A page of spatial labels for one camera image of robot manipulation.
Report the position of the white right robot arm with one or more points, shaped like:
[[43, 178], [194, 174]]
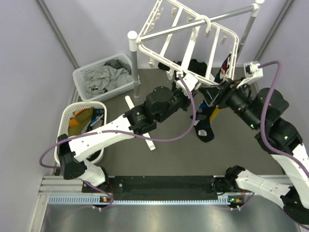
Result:
[[276, 136]]

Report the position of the black blue patterned sock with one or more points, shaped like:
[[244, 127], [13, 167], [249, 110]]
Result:
[[202, 123]]

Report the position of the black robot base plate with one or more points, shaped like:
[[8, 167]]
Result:
[[162, 187]]

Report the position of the white clip sock hanger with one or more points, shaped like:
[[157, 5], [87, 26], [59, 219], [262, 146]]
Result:
[[185, 18]]

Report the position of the grey slotted cable duct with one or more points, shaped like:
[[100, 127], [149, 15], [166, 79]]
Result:
[[102, 200]]

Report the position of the grey clothes pile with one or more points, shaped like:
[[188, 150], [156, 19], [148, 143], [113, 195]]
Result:
[[113, 74]]

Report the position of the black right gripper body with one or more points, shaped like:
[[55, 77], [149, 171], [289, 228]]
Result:
[[234, 98]]

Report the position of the grey white drying rack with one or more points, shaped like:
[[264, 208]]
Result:
[[253, 9]]

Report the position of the black garment on floor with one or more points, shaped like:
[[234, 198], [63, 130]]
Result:
[[199, 68]]

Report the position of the white rectangular laundry basket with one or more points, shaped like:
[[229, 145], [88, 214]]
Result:
[[80, 79]]

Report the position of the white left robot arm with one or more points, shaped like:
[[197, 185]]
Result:
[[159, 105]]

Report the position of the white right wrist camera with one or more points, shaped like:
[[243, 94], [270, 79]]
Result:
[[252, 73]]

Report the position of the white oval sock basket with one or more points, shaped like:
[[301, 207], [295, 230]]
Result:
[[82, 117]]

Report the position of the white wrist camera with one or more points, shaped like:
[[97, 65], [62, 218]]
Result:
[[188, 81], [252, 73]]

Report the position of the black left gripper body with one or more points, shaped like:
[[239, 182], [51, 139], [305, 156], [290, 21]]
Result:
[[179, 101]]

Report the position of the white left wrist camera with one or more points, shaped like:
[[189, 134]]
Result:
[[188, 81]]

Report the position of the navy santa sock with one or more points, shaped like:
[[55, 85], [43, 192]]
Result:
[[220, 76]]

